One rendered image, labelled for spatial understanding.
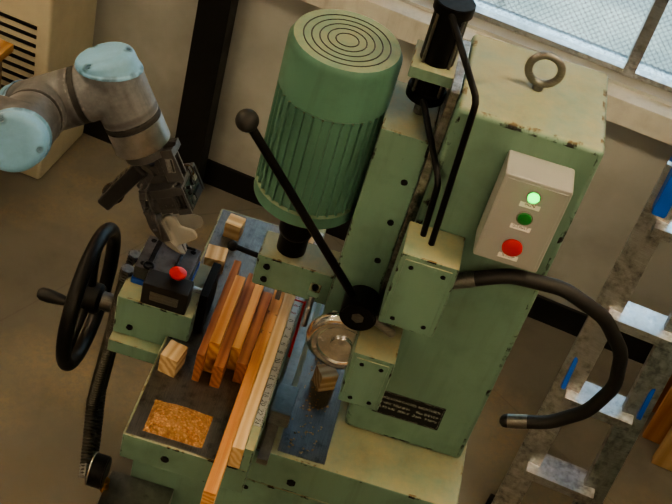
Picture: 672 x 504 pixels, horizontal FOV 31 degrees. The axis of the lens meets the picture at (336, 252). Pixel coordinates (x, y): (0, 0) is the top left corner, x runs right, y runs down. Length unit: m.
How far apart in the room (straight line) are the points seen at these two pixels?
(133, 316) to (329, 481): 0.45
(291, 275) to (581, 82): 0.59
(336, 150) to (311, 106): 0.09
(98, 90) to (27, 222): 1.83
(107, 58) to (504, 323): 0.75
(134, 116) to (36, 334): 1.56
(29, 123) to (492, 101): 0.65
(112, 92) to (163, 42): 1.84
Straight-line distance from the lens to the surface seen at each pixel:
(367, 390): 1.99
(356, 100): 1.79
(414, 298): 1.85
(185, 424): 1.99
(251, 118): 1.76
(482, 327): 1.98
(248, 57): 3.56
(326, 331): 2.01
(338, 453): 2.16
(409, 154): 1.83
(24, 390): 3.20
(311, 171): 1.87
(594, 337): 2.78
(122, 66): 1.82
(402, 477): 2.17
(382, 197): 1.89
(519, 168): 1.73
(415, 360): 2.06
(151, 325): 2.13
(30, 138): 1.73
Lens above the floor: 2.46
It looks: 41 degrees down
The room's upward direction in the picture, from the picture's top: 17 degrees clockwise
